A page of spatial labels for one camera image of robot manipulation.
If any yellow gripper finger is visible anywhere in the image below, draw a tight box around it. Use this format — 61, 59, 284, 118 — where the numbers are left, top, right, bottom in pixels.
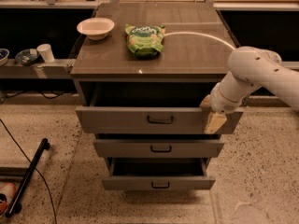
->
205, 112, 227, 134
200, 95, 211, 108

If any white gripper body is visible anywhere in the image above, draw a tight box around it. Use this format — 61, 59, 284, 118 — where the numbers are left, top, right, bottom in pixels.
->
210, 83, 243, 114

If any grey top drawer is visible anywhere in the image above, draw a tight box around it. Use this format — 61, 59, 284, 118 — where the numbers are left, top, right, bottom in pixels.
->
75, 81, 244, 135

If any grey drawer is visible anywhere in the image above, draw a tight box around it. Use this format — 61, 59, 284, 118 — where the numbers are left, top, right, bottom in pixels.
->
93, 134, 224, 158
75, 81, 244, 135
102, 158, 216, 190

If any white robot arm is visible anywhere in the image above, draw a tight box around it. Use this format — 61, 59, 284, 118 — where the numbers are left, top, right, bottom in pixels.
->
200, 47, 299, 134

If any grey drawer cabinet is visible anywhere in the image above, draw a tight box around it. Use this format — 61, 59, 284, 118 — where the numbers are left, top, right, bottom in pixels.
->
70, 2, 247, 191

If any grey middle drawer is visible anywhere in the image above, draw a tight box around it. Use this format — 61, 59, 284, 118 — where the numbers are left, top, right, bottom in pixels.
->
93, 134, 224, 158

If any grey bottom drawer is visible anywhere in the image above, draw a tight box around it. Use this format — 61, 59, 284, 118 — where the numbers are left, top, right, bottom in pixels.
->
102, 158, 216, 190

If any green snack bag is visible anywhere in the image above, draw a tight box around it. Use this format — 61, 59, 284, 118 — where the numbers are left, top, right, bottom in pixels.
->
125, 24, 165, 58

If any grey side shelf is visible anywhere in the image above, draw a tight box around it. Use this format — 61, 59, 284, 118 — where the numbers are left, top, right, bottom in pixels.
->
0, 59, 75, 79

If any black pole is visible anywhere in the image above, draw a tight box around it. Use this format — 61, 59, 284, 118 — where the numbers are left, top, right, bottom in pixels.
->
5, 138, 50, 218

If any white paper cup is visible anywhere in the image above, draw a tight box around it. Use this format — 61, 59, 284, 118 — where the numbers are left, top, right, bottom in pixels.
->
36, 44, 55, 63

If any dark patterned bowl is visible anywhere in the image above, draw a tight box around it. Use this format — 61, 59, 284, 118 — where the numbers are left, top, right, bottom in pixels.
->
15, 49, 40, 66

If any blue white bowl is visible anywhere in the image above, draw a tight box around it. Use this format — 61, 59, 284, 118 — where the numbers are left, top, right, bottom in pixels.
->
0, 49, 9, 66

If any red white object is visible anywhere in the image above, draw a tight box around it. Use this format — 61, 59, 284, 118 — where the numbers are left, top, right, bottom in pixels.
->
0, 182, 16, 215

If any black floor cable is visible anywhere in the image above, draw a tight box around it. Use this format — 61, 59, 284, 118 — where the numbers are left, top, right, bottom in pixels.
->
0, 119, 58, 224

